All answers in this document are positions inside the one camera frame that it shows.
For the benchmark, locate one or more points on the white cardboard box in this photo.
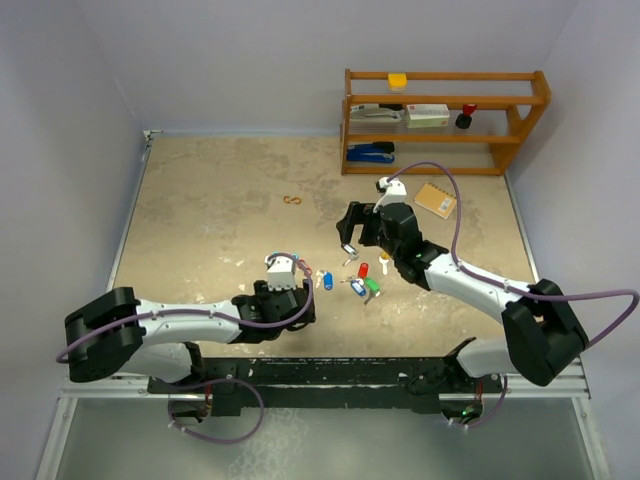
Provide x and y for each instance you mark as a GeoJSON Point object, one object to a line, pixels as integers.
{"type": "Point", "coordinates": [426, 115]}

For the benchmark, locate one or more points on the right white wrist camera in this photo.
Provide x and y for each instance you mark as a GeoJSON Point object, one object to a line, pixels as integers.
{"type": "Point", "coordinates": [391, 191]}

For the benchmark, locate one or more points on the wooden shelf rack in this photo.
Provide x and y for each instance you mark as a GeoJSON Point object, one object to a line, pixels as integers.
{"type": "Point", "coordinates": [509, 106]}

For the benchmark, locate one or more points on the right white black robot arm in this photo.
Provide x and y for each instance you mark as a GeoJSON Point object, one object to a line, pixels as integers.
{"type": "Point", "coordinates": [541, 336]}

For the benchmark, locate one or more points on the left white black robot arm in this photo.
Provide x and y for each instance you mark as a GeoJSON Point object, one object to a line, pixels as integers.
{"type": "Point", "coordinates": [119, 333]}

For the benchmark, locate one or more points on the black carabiner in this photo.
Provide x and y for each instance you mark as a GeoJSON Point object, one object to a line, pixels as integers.
{"type": "Point", "coordinates": [297, 327]}

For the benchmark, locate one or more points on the orange carabiner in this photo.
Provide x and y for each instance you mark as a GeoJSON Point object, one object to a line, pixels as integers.
{"type": "Point", "coordinates": [292, 200]}

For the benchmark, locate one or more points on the brown spiral notebook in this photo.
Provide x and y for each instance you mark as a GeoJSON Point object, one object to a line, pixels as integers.
{"type": "Point", "coordinates": [435, 200]}

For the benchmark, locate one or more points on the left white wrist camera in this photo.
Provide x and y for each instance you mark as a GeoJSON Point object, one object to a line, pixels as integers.
{"type": "Point", "coordinates": [280, 270]}

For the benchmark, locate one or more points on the yellow tape dispenser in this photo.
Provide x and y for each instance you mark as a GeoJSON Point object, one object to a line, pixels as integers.
{"type": "Point", "coordinates": [397, 82]}

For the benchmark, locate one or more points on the key with red tag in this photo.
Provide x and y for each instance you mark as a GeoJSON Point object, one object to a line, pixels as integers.
{"type": "Point", "coordinates": [362, 271]}

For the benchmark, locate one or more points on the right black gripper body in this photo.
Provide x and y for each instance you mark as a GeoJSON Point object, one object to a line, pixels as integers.
{"type": "Point", "coordinates": [363, 214]}

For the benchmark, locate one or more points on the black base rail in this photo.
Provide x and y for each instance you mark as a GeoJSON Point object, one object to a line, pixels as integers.
{"type": "Point", "coordinates": [424, 385]}

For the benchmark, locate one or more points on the key with green tag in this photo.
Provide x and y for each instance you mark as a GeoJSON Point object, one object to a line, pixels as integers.
{"type": "Point", "coordinates": [374, 290]}

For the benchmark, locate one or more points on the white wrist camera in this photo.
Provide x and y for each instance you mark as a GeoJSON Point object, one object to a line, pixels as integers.
{"type": "Point", "coordinates": [280, 270]}
{"type": "Point", "coordinates": [391, 191]}

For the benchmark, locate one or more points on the key with light blue tag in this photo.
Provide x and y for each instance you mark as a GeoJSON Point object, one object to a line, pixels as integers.
{"type": "Point", "coordinates": [357, 286]}

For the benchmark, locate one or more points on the red black stamp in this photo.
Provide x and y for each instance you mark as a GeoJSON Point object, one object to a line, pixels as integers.
{"type": "Point", "coordinates": [464, 119]}

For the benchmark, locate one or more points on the white stapler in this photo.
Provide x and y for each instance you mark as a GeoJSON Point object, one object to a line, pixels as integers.
{"type": "Point", "coordinates": [376, 113]}

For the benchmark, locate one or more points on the red carabiner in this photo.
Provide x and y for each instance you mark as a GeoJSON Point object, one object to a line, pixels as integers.
{"type": "Point", "coordinates": [305, 267]}

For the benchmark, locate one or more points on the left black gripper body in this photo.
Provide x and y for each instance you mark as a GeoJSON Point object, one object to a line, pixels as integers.
{"type": "Point", "coordinates": [263, 294]}

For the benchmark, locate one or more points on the key with yellow tag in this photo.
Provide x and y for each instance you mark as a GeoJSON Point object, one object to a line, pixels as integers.
{"type": "Point", "coordinates": [384, 260]}

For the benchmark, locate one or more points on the blue stapler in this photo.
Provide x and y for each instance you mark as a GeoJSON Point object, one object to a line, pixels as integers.
{"type": "Point", "coordinates": [381, 152]}

